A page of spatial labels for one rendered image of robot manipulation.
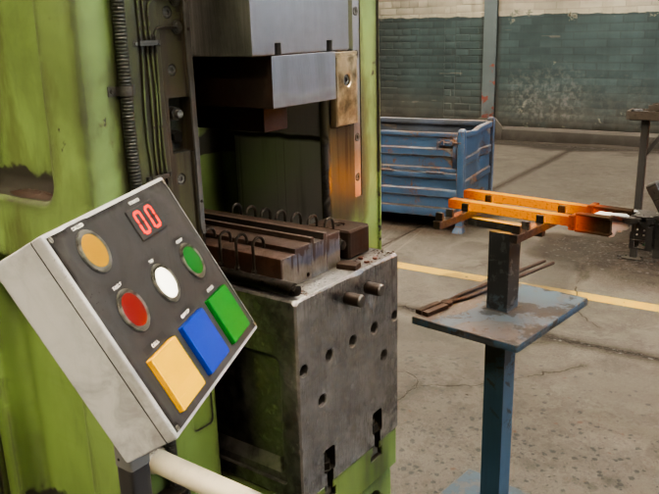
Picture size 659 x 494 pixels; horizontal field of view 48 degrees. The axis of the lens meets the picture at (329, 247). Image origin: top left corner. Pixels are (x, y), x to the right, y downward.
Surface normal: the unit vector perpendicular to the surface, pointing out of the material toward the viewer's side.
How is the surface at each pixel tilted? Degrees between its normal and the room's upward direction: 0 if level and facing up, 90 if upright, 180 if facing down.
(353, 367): 90
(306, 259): 90
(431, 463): 0
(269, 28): 90
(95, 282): 60
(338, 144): 90
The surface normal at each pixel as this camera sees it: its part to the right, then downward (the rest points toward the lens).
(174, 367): 0.84, -0.45
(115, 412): -0.18, 0.29
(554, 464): -0.03, -0.96
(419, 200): -0.46, 0.26
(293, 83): 0.81, 0.14
